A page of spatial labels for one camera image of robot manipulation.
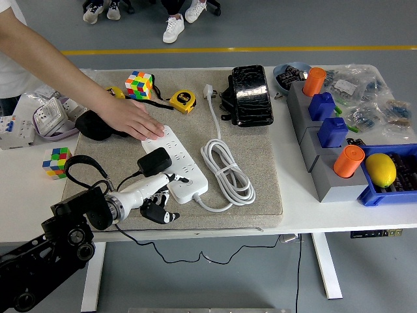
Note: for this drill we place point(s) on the person's hand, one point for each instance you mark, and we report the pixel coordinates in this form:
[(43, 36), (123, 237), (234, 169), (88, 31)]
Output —
[(130, 117)]

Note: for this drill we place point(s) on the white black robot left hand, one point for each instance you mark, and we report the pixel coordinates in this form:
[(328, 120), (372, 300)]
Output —
[(143, 190)]

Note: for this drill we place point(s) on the black plug adapter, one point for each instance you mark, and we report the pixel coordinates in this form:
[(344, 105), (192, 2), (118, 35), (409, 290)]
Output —
[(154, 161)]

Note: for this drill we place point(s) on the white power strip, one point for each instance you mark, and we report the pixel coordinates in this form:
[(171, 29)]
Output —
[(192, 189)]

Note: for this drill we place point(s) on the person's forearm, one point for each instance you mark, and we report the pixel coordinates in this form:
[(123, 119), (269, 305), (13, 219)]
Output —
[(55, 70)]

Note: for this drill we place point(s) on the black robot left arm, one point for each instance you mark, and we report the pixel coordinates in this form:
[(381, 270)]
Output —
[(49, 254)]

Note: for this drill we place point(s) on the yellow tape measure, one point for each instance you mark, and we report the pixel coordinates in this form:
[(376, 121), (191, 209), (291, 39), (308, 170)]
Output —
[(116, 92)]

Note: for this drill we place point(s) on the large colourful puzzle cube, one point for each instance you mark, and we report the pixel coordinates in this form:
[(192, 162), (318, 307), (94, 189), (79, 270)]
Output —
[(139, 84)]

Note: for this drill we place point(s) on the black cloth pouch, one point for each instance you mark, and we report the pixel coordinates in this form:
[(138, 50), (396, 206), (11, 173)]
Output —
[(92, 128)]

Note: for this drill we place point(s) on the yellow tape measure 5m print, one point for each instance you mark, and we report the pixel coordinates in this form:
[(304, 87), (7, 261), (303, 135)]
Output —
[(183, 101)]

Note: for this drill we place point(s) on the purple tray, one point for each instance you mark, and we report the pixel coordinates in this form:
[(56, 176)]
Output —
[(62, 136)]

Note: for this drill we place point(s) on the clear bag metal parts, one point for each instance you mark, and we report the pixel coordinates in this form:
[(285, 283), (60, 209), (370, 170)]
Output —
[(49, 93)]

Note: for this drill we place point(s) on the small colourful puzzle cube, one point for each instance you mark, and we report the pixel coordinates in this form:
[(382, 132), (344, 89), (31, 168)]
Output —
[(57, 161)]

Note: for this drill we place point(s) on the white table leg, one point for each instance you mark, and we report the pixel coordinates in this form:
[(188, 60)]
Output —
[(92, 277), (327, 267)]

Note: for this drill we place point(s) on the white grey sneaker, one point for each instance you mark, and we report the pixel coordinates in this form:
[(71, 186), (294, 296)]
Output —
[(92, 13), (113, 11)]

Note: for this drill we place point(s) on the black chair base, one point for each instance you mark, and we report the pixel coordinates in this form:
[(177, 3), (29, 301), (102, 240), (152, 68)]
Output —
[(213, 7), (129, 6)]

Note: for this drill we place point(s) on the grey-brown mat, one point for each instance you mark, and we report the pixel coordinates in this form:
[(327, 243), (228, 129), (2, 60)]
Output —
[(254, 179)]

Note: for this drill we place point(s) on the white circuit breaker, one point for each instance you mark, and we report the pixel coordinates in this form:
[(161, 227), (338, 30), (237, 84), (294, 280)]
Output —
[(16, 130)]

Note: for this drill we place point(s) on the seated person's leg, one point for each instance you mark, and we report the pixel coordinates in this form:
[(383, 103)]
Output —
[(172, 7)]

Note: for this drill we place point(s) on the person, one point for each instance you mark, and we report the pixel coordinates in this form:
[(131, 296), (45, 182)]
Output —
[(13, 78)]

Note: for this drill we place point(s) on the glossy black case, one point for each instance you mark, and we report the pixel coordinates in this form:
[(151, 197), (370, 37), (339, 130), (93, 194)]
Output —
[(252, 94)]

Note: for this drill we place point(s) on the small metal clip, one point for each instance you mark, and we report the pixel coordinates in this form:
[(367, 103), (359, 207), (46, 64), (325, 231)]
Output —
[(278, 95)]

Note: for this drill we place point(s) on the light blue bowl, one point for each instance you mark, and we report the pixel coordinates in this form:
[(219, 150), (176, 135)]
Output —
[(277, 70)]

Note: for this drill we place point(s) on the black parts in bowl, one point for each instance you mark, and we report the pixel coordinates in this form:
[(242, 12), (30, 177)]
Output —
[(286, 78)]

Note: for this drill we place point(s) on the grey socket block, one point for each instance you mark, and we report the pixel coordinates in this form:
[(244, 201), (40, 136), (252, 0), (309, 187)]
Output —
[(309, 153), (296, 98), (339, 192), (304, 124)]

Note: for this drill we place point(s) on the orange cylinder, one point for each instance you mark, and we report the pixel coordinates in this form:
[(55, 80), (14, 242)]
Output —
[(348, 163), (314, 81)]

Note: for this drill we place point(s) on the blue square block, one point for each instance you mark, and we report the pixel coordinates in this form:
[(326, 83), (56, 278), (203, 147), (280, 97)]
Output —
[(332, 133), (322, 107)]

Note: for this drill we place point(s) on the small green peg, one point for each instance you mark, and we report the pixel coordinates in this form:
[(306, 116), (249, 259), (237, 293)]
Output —
[(353, 128), (339, 110)]

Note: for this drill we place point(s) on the clear bag white label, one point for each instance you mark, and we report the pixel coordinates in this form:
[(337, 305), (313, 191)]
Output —
[(345, 86)]

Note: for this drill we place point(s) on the loose black parts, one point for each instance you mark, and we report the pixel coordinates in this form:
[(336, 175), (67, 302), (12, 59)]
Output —
[(355, 141)]

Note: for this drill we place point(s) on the clear bag blue parts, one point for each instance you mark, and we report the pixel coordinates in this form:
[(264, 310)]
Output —
[(395, 109), (363, 119), (373, 86)]

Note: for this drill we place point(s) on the blue plastic bin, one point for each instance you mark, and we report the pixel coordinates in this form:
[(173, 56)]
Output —
[(374, 195)]

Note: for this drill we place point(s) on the black table control panel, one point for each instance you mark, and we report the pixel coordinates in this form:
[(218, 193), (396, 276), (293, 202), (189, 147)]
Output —
[(374, 233)]

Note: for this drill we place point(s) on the yellow lemon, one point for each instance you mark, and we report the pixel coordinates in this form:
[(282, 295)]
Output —
[(380, 170)]

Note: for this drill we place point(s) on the black parts in bin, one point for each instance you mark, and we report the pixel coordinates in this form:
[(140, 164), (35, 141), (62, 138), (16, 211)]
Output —
[(407, 169)]

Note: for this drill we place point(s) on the small white wall socket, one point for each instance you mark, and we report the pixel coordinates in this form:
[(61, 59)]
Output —
[(73, 107)]

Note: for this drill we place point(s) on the large white wall socket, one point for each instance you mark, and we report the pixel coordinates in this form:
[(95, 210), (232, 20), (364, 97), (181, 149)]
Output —
[(49, 114)]

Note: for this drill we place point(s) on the metal table bracket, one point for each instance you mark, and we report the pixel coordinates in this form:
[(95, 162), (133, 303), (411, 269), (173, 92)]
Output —
[(290, 238)]

